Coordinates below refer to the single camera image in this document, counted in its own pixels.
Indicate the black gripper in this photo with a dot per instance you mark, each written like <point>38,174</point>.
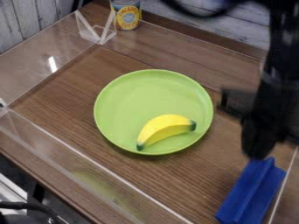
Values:
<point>280,80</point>

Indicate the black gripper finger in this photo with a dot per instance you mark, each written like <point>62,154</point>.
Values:
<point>258,136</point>

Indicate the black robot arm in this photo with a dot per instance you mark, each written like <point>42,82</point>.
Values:
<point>226,6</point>

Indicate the green round plate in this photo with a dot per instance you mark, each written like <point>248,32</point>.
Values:
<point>142,95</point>

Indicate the yellow toy banana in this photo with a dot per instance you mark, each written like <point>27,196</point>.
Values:
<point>162,127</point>

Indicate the yellow labelled tin can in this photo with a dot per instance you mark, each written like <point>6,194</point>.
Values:
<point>129,13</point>

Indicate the clear acrylic corner bracket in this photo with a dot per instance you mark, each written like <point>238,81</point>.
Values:
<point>97,33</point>

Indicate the clear acrylic front wall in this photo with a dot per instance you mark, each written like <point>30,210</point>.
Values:
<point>106,198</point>

